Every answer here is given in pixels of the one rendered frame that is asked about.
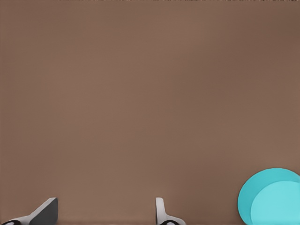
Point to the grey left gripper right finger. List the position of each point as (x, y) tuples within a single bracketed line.
[(160, 212)]

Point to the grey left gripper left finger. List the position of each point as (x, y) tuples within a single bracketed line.
[(44, 212)]

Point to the blue plate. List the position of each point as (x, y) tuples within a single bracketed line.
[(269, 199)]

